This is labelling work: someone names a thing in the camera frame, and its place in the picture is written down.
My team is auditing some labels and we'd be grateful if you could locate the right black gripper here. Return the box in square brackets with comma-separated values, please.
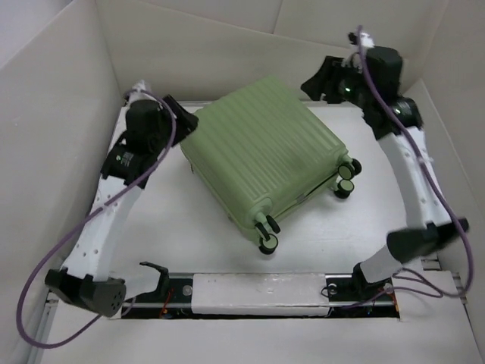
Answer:
[302, 55, 375, 109]

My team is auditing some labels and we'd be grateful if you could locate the green suitcase blue lining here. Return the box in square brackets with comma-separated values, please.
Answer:
[180, 76, 362, 255]

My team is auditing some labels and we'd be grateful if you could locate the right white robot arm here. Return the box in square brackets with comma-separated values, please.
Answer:
[301, 46, 472, 299]

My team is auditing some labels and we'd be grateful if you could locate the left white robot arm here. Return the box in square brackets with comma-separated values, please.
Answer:
[45, 92, 199, 317]

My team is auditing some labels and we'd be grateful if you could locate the white foam base cover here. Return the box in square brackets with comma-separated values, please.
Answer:
[191, 273, 330, 316]

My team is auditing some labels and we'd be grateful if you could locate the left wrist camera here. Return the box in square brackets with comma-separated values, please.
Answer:
[124, 80, 152, 104]

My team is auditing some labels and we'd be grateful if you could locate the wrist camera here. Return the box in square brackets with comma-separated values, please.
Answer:
[124, 80, 152, 104]
[347, 31, 375, 53]

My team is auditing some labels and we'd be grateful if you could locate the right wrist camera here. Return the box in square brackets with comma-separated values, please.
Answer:
[347, 31, 375, 53]

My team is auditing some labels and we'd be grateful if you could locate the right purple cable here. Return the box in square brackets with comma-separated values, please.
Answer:
[348, 24, 474, 309]

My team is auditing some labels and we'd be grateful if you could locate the black metal base rail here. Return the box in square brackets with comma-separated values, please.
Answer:
[121, 272, 396, 319]

